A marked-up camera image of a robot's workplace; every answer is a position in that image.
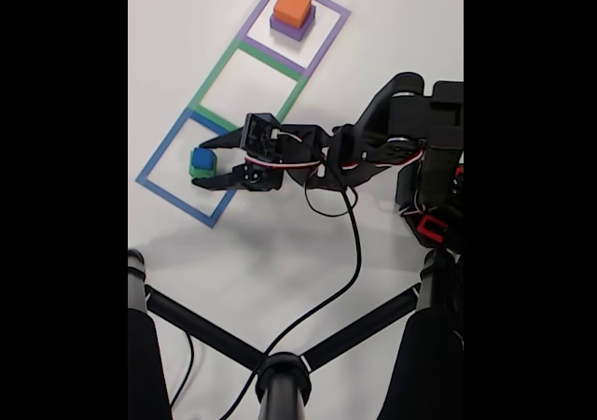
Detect blue square frame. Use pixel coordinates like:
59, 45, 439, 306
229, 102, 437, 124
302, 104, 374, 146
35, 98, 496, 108
134, 106, 262, 229

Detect green square frame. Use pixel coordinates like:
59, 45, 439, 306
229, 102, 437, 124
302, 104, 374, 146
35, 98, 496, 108
188, 36, 309, 134

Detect red table clamp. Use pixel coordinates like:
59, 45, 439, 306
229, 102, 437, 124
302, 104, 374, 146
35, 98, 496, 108
416, 214, 450, 245

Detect black tripod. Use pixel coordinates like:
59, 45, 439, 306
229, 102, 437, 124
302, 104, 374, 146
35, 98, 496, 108
128, 247, 465, 420

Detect orange cube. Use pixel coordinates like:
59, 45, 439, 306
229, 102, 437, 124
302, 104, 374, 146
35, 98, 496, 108
272, 0, 313, 25

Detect purple square frame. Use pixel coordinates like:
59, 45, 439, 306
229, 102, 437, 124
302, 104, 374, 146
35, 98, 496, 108
238, 0, 352, 77

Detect red white servo wire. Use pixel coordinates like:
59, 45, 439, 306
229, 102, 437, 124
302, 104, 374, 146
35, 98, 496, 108
244, 132, 426, 217
399, 203, 440, 219

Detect green cube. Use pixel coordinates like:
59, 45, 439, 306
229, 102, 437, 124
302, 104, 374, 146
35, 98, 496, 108
187, 151, 219, 180

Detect small blue cube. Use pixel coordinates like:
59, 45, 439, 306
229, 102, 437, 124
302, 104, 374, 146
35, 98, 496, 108
191, 147, 218, 170

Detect large purple cube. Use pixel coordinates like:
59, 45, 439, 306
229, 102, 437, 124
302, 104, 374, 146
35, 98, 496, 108
270, 4, 317, 42

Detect thin black cable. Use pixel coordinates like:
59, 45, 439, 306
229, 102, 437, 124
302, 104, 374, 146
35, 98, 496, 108
168, 330, 195, 407

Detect thick black camera cable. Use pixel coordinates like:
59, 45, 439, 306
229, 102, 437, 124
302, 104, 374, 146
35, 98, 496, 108
222, 189, 363, 420

